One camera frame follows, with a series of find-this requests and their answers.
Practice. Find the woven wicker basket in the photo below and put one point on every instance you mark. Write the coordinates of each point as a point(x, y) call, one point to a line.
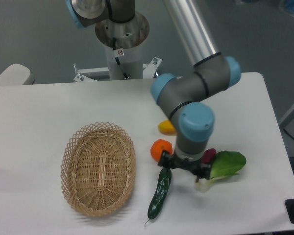
point(98, 169)

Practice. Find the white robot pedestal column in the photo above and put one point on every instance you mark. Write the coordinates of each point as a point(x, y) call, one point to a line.
point(123, 43)

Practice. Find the white pedestal base frame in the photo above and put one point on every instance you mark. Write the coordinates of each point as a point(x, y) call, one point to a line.
point(102, 74)

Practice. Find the orange tangerine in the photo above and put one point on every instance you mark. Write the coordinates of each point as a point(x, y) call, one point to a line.
point(158, 147)

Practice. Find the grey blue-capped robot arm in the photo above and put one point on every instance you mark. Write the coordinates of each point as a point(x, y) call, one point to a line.
point(179, 98)

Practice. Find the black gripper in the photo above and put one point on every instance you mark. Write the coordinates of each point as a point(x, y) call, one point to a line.
point(187, 162)

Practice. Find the white chair armrest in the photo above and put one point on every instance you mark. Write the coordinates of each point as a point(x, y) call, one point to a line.
point(16, 75)

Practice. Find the purple sweet potato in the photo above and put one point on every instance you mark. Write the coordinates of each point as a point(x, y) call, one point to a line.
point(208, 156)

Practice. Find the green bok choy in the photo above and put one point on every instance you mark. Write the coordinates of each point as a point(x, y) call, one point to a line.
point(224, 165)

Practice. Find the green cucumber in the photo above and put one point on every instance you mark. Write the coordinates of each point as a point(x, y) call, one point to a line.
point(157, 202)

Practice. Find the yellow mango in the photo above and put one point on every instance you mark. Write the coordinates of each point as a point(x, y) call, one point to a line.
point(166, 128)

